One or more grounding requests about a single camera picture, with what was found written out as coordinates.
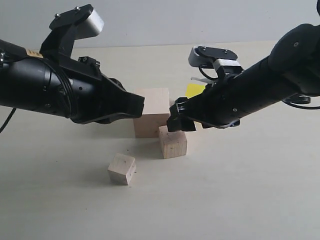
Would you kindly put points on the large wooden cube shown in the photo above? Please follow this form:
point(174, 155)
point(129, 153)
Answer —
point(155, 112)

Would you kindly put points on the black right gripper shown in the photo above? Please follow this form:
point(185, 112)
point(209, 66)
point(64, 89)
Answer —
point(219, 106)

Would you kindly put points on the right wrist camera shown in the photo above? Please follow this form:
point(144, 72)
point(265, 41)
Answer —
point(223, 61)

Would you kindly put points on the small wooden cube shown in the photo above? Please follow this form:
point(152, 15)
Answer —
point(121, 169)

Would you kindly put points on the medium wooden cube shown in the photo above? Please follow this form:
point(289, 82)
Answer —
point(173, 144)

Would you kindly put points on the yellow foam cube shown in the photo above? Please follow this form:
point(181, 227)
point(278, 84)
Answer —
point(192, 90)

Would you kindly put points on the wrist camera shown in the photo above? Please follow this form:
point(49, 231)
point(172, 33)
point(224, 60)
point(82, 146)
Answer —
point(223, 61)
point(76, 24)

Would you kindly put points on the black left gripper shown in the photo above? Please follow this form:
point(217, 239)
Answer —
point(84, 94)

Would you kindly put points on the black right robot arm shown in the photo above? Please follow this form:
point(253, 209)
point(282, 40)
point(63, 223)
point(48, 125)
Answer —
point(291, 69)

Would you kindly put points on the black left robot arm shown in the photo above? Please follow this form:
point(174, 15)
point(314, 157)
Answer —
point(24, 80)

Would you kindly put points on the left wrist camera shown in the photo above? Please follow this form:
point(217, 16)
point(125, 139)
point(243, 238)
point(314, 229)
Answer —
point(76, 24)

